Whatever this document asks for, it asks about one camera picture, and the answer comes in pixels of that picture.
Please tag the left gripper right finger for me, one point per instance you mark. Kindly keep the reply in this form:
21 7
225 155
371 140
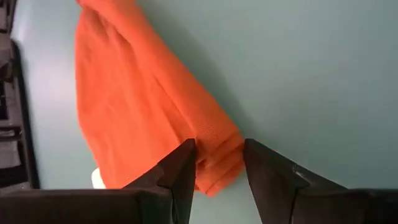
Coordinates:
311 205

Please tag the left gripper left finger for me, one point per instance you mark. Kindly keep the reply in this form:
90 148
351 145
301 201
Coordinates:
109 207

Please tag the orange towel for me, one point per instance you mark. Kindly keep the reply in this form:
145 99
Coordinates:
140 109

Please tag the green table mat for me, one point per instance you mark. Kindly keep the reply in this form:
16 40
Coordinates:
311 62

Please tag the black metal table frame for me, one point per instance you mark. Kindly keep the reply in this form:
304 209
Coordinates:
29 140

